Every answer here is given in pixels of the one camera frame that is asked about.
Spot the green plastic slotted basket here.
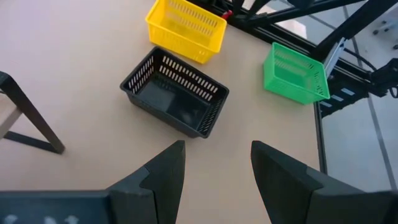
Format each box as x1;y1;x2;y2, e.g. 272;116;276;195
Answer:
263;42;331;106

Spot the black clamp mount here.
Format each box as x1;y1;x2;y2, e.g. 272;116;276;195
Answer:
369;58;398;99

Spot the black plastic slotted basket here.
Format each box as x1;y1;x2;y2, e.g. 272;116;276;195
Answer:
119;46;230;139

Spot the yellow plastic slotted basket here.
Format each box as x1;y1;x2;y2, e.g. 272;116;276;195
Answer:
145;0;228;65

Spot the grey metal bracket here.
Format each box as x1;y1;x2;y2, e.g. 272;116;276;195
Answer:
323;37;346;78

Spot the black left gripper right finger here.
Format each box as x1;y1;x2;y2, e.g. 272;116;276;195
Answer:
250;139;398;224

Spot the black plate with white labels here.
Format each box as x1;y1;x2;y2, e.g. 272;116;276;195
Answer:
318;70;373;118

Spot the wooden shelf with black legs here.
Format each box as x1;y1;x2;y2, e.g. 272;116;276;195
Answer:
0;70;66;156

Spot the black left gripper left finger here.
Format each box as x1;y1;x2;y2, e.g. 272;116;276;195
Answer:
0;139;187;224

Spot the black aluminium table frame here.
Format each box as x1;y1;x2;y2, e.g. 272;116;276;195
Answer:
189;0;374;175

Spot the thin black cable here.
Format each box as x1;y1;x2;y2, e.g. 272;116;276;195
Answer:
343;48;377;72

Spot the black overhead rig frame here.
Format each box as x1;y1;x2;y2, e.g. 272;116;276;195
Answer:
229;0;398;62

